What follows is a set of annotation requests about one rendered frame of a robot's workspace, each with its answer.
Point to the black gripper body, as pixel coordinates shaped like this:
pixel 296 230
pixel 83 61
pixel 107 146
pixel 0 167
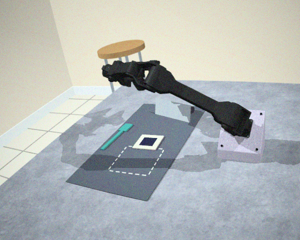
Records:
pixel 142 70

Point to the white square tile with dark blue square center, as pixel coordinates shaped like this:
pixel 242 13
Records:
pixel 148 142

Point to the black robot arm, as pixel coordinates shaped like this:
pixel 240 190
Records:
pixel 232 117

